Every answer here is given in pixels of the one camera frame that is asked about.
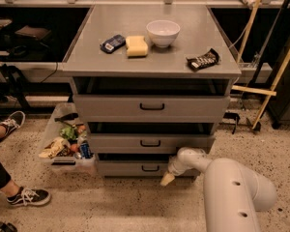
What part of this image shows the grey bottom drawer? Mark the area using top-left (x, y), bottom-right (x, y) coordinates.
top-left (97, 160), bottom-right (168, 177)

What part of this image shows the wooden broom stick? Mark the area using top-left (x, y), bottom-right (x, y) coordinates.
top-left (237, 0), bottom-right (261, 64)

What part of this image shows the grey drawer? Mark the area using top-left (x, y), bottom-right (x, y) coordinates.
top-left (73, 95), bottom-right (230, 123)
top-left (87, 133), bottom-right (215, 154)
top-left (97, 160), bottom-right (168, 177)

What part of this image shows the yellow sponge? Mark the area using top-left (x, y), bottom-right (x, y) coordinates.
top-left (126, 36), bottom-right (148, 57)

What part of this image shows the blue snack packet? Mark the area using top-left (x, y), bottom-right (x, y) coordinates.
top-left (100, 35), bottom-right (126, 54)

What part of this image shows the blue soda can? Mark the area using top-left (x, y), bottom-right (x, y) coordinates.
top-left (79, 142), bottom-right (92, 159)

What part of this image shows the grey top drawer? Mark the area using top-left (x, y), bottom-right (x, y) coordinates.
top-left (73, 95), bottom-right (230, 123)

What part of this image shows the grey middle drawer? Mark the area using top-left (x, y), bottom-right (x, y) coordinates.
top-left (87, 133), bottom-right (215, 154)

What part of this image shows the clear plastic storage bin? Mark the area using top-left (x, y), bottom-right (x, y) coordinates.
top-left (38, 102), bottom-right (96, 175)

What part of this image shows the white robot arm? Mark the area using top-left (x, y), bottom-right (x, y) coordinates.
top-left (160, 147), bottom-right (277, 232)

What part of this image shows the black white sneaker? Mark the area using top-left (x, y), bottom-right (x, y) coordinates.
top-left (0, 111), bottom-right (26, 142)
top-left (7, 187), bottom-right (51, 206)

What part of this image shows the grey drawer cabinet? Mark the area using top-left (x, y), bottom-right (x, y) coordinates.
top-left (62, 4), bottom-right (243, 180)

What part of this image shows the green leafy toy vegetable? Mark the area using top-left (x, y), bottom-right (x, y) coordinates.
top-left (60, 127), bottom-right (77, 140)

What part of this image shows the beige crumpled snack bag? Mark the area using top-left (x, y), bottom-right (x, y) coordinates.
top-left (39, 137), bottom-right (71, 159)

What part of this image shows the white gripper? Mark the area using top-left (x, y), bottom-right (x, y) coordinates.
top-left (160, 157), bottom-right (186, 187)

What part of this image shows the black white sneaker far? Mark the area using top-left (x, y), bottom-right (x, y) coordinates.
top-left (0, 111), bottom-right (26, 142)

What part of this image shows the black chocolate bar wrapper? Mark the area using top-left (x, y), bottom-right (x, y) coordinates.
top-left (187, 48), bottom-right (219, 72)

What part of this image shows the white bowl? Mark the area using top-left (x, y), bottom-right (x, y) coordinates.
top-left (146, 20), bottom-right (181, 47)

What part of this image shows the black white sneaker near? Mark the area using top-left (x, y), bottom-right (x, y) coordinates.
top-left (7, 187), bottom-right (51, 206)

